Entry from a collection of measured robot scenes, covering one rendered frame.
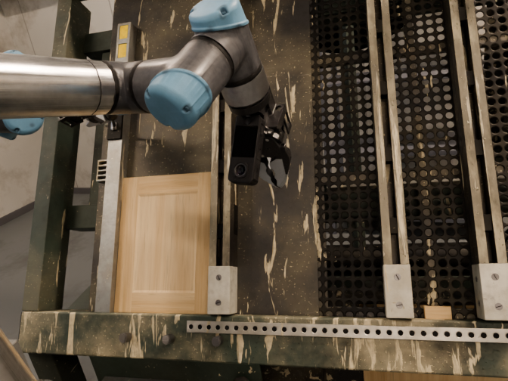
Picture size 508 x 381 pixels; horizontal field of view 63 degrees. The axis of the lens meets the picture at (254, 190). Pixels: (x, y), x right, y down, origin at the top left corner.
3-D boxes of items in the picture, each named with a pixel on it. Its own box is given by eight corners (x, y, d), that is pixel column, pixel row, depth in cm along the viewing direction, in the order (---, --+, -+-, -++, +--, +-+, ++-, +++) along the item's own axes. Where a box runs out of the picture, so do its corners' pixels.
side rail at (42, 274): (47, 308, 137) (20, 311, 127) (78, 14, 161) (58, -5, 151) (62, 309, 136) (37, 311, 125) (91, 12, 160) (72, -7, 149)
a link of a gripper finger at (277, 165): (300, 168, 82) (289, 134, 76) (293, 192, 79) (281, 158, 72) (285, 168, 84) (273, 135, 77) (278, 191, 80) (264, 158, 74)
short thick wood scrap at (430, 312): (424, 318, 102) (425, 318, 101) (422, 305, 103) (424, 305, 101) (450, 318, 101) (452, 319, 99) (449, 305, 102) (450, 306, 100)
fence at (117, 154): (102, 311, 125) (94, 312, 121) (124, 30, 146) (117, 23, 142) (117, 311, 124) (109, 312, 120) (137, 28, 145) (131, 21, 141)
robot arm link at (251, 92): (255, 85, 60) (205, 90, 63) (264, 109, 63) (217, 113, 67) (267, 55, 64) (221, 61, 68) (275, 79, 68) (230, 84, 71)
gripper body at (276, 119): (294, 128, 77) (277, 73, 68) (283, 162, 72) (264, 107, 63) (256, 130, 80) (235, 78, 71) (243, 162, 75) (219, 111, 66)
